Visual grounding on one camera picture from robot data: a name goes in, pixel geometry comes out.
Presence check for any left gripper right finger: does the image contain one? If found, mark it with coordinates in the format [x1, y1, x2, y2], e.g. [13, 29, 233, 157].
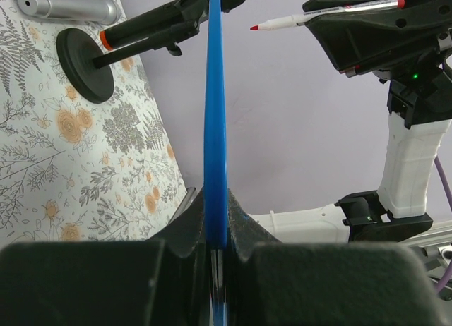
[226, 195, 441, 325]

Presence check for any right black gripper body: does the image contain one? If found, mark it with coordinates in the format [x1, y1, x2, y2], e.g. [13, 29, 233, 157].
[374, 50, 451, 128]

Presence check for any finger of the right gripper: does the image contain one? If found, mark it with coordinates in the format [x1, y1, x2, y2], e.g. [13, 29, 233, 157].
[302, 0, 451, 74]

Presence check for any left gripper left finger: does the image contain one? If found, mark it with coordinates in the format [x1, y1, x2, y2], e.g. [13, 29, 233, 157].
[1, 194, 210, 325]

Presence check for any red whiteboard marker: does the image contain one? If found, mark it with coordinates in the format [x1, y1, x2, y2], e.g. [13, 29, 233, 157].
[249, 0, 406, 32]

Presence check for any blue framed whiteboard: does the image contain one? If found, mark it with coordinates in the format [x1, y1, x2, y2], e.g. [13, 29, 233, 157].
[203, 0, 227, 250]

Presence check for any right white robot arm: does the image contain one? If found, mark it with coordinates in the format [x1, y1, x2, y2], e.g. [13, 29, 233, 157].
[254, 0, 451, 243]

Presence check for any floral table mat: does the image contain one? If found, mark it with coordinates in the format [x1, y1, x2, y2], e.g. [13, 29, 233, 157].
[1, 0, 186, 246]

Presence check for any black microphone on stand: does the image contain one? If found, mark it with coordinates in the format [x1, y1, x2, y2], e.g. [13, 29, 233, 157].
[13, 0, 246, 104]

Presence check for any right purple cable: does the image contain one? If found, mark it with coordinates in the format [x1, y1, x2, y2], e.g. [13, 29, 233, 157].
[433, 156, 452, 295]

